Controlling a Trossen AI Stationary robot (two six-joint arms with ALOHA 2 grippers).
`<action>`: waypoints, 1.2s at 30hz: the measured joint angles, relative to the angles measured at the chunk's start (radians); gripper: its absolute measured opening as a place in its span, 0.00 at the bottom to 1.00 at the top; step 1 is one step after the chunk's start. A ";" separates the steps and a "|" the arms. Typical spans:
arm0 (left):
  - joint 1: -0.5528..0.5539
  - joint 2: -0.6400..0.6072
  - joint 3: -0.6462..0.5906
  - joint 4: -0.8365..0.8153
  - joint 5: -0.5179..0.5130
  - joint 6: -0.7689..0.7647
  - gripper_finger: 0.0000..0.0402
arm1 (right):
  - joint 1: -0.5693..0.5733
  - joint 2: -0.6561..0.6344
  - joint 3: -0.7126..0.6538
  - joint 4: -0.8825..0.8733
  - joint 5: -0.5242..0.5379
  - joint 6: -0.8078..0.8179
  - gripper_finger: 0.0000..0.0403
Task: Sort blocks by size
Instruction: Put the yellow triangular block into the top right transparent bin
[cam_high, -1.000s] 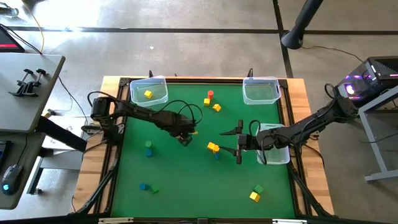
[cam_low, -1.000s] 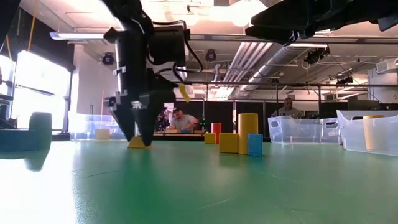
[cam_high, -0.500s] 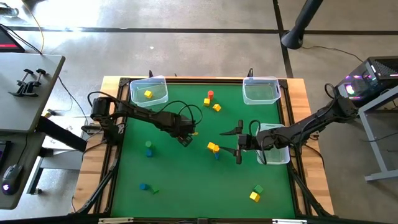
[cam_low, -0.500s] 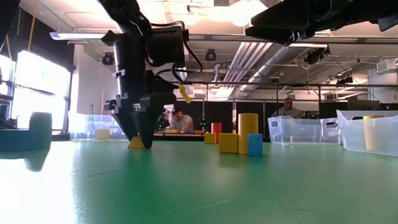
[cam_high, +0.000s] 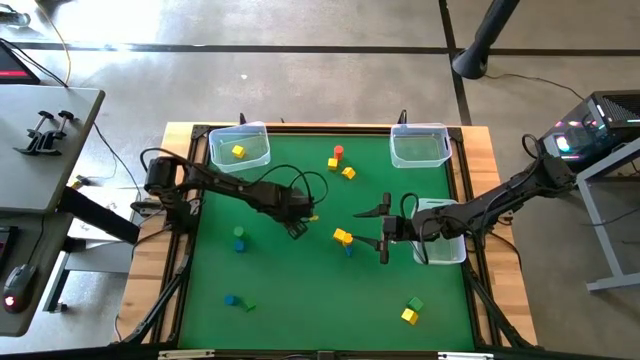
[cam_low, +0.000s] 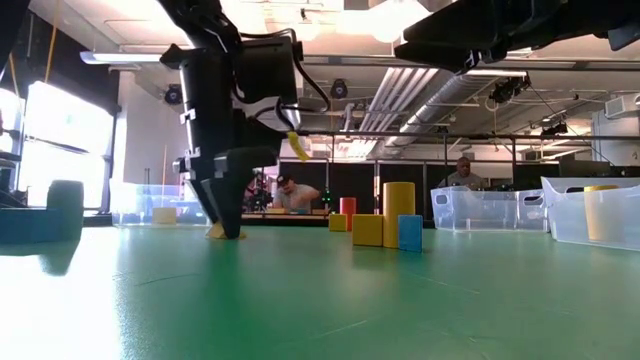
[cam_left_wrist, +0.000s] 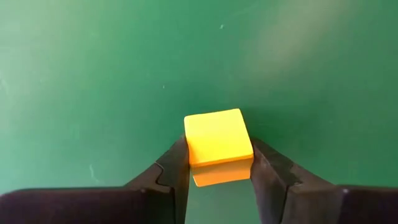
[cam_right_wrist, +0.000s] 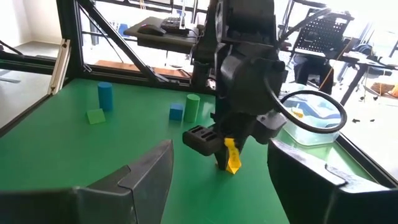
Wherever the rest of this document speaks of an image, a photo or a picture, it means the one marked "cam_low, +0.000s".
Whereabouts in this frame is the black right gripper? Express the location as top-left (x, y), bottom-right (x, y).
top-left (394, 0), bottom-right (609, 74)

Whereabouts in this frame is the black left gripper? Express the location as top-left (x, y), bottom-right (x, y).
top-left (159, 43), bottom-right (279, 240)

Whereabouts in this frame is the yellow wedge block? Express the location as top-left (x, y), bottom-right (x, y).
top-left (204, 222), bottom-right (247, 241)

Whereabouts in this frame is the red cylinder block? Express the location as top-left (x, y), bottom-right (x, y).
top-left (339, 196), bottom-right (358, 233)

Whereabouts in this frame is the green cylinder block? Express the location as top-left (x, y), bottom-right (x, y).
top-left (47, 179), bottom-right (85, 241)

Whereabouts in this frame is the blue rectangular block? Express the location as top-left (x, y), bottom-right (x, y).
top-left (398, 214), bottom-right (424, 253)

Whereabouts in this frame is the blue cube block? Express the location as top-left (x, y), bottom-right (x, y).
top-left (0, 208), bottom-right (69, 246)

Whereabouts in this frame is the white ceiling pipe bundle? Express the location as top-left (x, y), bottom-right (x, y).
top-left (357, 67), bottom-right (441, 134)

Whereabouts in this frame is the wooden workbench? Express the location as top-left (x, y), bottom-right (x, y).
top-left (242, 212), bottom-right (331, 222)

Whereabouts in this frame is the person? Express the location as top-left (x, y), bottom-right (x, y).
top-left (272, 174), bottom-right (321, 211)
top-left (439, 156), bottom-right (485, 190)

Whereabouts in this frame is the black ceiling spotlight cluster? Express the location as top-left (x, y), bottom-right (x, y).
top-left (489, 74), bottom-right (531, 104)

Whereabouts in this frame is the clear plastic bin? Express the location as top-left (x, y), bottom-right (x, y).
top-left (430, 186), bottom-right (549, 233)
top-left (541, 176), bottom-right (640, 251)
top-left (110, 182), bottom-right (214, 227)

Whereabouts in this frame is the yellow tape tag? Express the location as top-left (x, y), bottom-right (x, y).
top-left (286, 130), bottom-right (312, 163)

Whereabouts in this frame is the grey overhead rig crossbar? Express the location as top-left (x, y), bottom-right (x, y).
top-left (299, 53), bottom-right (640, 71)

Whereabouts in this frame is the black aluminium table frame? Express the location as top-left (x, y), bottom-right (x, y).
top-left (84, 214), bottom-right (436, 230)

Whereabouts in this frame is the black pipe frame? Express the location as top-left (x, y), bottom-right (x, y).
top-left (279, 127), bottom-right (640, 221)

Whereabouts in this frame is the black window frame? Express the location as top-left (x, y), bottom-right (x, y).
top-left (0, 102), bottom-right (121, 216)

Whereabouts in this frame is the black partition wall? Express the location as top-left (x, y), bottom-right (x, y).
top-left (278, 160), bottom-right (546, 221)

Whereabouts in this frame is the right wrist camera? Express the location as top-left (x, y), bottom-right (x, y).
top-left (607, 19), bottom-right (640, 52)

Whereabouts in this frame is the white wall air conditioner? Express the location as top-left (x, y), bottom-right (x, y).
top-left (604, 93), bottom-right (640, 119)

